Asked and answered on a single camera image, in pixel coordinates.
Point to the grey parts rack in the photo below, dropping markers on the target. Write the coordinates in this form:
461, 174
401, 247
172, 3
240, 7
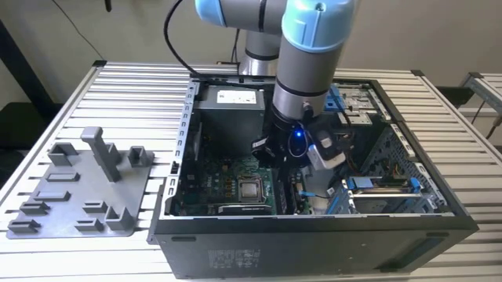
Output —
90, 194

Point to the silver CPU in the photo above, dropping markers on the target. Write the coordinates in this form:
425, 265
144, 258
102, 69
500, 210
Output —
250, 191

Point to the blue disk carrier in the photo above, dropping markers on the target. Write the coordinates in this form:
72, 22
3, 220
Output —
363, 184
336, 102

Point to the green motherboard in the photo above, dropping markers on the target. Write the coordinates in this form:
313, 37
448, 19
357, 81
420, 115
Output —
220, 179

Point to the black graphics card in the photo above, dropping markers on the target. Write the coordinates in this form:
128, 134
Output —
245, 209

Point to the metal disk bay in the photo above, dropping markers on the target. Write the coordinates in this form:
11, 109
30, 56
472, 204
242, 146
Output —
392, 205

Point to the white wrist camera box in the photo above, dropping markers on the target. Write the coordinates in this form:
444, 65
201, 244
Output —
328, 155

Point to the black hanging object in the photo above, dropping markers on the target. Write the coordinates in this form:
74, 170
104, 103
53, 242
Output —
108, 6

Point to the metal drive cage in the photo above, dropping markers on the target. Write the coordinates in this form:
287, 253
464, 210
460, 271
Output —
359, 117

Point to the black PC case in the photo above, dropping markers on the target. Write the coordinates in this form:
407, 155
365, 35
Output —
274, 252

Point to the black box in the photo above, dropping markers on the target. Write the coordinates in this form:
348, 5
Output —
455, 97

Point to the black furniture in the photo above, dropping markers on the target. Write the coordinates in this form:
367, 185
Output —
19, 132

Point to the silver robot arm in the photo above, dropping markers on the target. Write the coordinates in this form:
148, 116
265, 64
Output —
311, 73

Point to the metal slat side table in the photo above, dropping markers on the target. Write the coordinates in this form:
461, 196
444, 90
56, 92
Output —
487, 88

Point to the grey power supply unit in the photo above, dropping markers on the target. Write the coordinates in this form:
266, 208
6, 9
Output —
228, 129

